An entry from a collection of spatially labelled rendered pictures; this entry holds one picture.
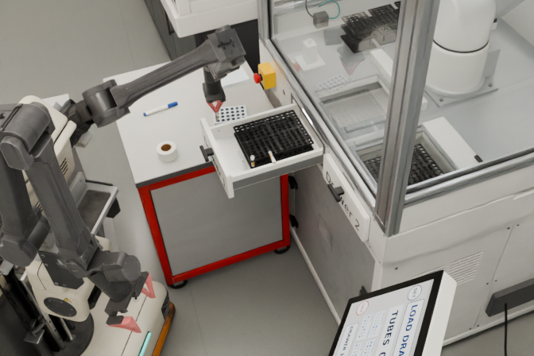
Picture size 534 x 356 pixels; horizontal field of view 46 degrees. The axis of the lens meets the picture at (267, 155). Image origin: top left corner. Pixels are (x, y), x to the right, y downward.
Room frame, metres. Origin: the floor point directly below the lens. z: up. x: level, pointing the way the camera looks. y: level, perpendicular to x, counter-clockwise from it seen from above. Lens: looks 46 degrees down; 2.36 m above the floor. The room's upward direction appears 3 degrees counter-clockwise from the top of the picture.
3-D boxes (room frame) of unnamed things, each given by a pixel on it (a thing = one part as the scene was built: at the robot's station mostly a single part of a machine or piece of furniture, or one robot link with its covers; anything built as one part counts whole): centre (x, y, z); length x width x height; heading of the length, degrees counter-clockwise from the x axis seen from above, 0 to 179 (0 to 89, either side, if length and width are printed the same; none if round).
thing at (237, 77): (1.99, 0.12, 0.77); 0.13 x 0.09 x 0.02; 109
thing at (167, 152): (1.58, 0.35, 0.78); 0.07 x 0.07 x 0.04
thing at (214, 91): (1.72, 0.17, 0.96); 0.10 x 0.07 x 0.07; 13
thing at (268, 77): (1.86, -0.02, 0.88); 0.07 x 0.05 x 0.07; 18
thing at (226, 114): (1.74, 0.13, 0.78); 0.12 x 0.08 x 0.04; 95
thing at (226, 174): (1.45, 0.17, 0.87); 0.29 x 0.02 x 0.11; 18
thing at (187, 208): (1.85, 0.28, 0.38); 0.62 x 0.58 x 0.76; 18
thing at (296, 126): (1.51, -0.02, 0.87); 0.22 x 0.18 x 0.06; 108
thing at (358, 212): (1.25, -0.23, 0.87); 0.29 x 0.02 x 0.11; 18
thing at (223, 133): (1.52, -0.03, 0.86); 0.40 x 0.26 x 0.06; 108
